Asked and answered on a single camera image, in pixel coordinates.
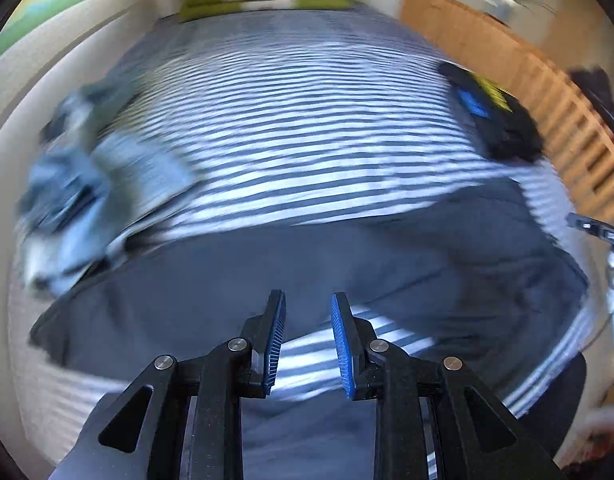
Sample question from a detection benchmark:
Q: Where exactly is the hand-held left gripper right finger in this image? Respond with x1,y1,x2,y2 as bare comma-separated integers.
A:
331,292,568,480

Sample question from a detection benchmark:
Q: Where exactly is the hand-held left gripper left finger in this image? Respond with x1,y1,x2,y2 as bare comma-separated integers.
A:
52,289,288,480

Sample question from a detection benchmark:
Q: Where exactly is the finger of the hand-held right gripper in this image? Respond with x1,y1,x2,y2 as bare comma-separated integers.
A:
567,212,614,250

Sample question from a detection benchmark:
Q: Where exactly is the grey checkered shirt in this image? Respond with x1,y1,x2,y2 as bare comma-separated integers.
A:
29,175,590,480

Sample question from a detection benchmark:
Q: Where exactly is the dark grey folded garment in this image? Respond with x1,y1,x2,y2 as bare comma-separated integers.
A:
479,105,546,163

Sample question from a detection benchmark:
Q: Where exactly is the black garment yellow print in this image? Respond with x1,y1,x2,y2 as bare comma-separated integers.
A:
437,62,545,161

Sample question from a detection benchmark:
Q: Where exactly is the person's dark clothing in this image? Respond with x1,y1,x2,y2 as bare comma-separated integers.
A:
507,350,588,466

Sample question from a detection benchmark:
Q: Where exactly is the blue striped folded garment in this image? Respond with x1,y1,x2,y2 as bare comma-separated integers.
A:
454,87,495,121

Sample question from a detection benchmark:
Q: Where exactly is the blue striped bed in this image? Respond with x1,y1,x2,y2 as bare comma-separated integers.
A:
7,7,595,466

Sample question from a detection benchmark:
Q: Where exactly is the light blue denim garment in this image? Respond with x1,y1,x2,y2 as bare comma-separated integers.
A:
17,130,202,291

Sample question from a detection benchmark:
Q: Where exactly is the teal grey garment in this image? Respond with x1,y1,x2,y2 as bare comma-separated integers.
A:
42,67,152,146

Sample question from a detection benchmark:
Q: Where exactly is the wooden slatted bed rail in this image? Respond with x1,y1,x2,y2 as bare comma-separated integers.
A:
399,0,614,221

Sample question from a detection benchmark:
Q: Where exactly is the landscape wall tapestry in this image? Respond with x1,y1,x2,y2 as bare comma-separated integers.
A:
0,0,160,68

